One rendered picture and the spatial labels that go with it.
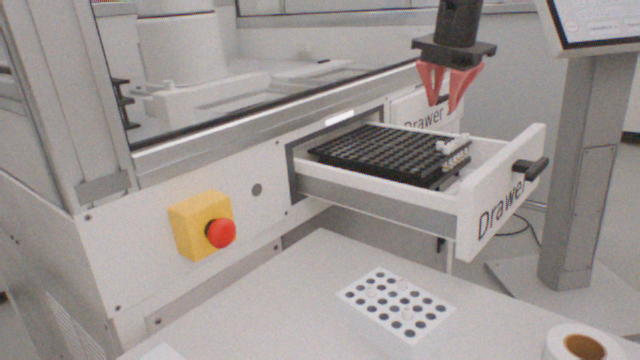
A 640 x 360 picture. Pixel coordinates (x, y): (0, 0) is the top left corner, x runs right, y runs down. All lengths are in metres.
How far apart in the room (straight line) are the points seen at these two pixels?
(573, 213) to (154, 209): 1.46
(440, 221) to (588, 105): 1.08
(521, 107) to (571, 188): 0.83
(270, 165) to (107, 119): 0.26
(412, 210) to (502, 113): 1.89
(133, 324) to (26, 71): 0.33
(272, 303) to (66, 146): 0.32
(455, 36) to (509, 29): 1.77
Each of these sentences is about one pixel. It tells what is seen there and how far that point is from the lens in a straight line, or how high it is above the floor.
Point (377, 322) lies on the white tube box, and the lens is 0.52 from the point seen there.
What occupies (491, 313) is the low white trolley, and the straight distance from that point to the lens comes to 0.61.
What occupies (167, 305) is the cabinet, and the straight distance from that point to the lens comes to 0.67.
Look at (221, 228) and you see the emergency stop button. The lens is 0.56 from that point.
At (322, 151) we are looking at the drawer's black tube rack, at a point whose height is 0.90.
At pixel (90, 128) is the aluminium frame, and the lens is 0.53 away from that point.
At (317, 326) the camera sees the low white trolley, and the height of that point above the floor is 0.76.
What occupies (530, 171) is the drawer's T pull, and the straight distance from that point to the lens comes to 0.63.
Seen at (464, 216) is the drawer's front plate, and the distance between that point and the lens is 0.55.
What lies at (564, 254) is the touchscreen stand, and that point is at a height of 0.20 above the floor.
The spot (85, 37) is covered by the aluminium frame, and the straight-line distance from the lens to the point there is 0.53.
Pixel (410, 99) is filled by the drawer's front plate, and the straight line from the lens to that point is 0.97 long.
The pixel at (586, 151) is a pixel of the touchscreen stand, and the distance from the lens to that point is 1.66.
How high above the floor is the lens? 1.15
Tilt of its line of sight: 23 degrees down
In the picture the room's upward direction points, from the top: 5 degrees counter-clockwise
